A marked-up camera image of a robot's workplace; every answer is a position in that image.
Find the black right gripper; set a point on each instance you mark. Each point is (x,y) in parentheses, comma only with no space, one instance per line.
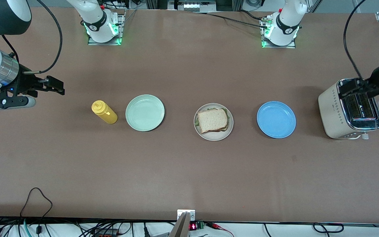
(22,84)

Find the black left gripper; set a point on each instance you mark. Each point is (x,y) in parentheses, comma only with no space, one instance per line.
(377,78)

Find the yellow squeeze bottle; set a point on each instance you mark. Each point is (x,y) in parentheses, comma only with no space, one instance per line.
(105,113)

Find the green lettuce leaf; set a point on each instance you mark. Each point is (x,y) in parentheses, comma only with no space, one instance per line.
(226,118)

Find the blue plate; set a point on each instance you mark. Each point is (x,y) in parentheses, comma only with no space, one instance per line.
(276,119)

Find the mint green plate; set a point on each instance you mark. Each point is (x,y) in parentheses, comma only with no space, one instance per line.
(145,113)

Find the beige plate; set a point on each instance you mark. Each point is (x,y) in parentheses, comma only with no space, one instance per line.
(214,136)

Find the beige chrome toaster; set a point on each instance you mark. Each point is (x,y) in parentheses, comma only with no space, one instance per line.
(332,112)

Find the grey power unit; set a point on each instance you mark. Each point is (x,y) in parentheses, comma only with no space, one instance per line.
(192,6)

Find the red alligator clip lead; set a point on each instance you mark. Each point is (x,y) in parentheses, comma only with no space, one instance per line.
(219,226)

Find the small red-lit circuit board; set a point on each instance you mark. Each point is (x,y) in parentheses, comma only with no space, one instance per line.
(196,225)

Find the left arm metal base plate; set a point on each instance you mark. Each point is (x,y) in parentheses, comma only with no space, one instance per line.
(280,46)

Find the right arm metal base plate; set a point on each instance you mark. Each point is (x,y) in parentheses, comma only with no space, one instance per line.
(122,29)

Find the white metal bracket plate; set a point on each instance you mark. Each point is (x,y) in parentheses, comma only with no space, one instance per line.
(191,214)

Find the grey metal mount bar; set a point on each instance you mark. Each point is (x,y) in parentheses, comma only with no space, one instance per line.
(180,228)

